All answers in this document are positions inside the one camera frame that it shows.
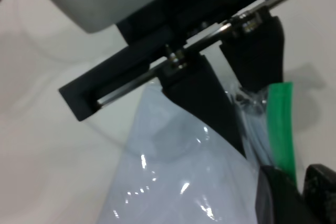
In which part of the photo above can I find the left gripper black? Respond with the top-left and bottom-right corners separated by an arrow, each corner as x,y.
59,0 -> 336,161

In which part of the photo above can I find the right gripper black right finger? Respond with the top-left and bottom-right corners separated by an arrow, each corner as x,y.
303,163 -> 336,224

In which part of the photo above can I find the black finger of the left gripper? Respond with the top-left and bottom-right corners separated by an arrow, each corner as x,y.
219,15 -> 286,91

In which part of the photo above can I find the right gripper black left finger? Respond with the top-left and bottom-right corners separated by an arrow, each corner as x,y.
255,165 -> 306,224

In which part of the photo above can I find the clear plastic green-zip bag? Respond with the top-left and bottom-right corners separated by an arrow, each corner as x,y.
96,80 -> 298,224

